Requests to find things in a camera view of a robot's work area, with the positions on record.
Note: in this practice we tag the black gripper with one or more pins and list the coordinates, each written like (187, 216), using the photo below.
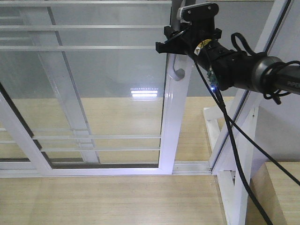
(190, 35)

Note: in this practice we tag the white diagonal support brace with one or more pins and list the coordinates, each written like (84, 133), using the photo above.
(233, 193)

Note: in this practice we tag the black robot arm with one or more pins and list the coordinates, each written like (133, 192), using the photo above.
(241, 68)

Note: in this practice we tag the white door bottom track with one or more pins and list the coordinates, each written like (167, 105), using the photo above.
(191, 168)

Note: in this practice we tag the fixed white framed glass panel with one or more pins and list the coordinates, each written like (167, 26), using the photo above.
(39, 81)

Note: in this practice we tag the light wooden box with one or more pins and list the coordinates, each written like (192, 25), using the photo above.
(278, 194)

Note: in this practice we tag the light wooden floor platform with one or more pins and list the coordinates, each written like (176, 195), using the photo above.
(123, 200)

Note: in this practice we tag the white door jamb frame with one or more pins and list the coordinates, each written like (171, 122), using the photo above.
(245, 104)

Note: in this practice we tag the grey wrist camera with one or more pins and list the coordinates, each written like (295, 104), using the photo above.
(197, 12)

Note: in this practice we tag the white framed sliding glass door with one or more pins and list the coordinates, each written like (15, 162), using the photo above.
(83, 91)

